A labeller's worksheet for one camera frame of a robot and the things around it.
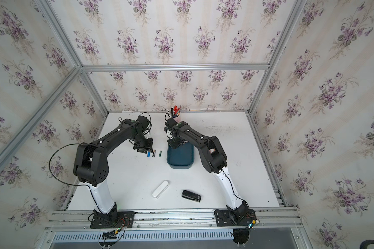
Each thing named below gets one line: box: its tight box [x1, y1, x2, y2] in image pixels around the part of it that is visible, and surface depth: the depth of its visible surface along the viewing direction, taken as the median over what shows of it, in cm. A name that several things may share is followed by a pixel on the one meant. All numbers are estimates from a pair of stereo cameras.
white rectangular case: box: [151, 180, 170, 200], surface depth 82 cm
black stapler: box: [181, 189, 202, 203], surface depth 80 cm
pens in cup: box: [170, 105, 183, 117], surface depth 108 cm
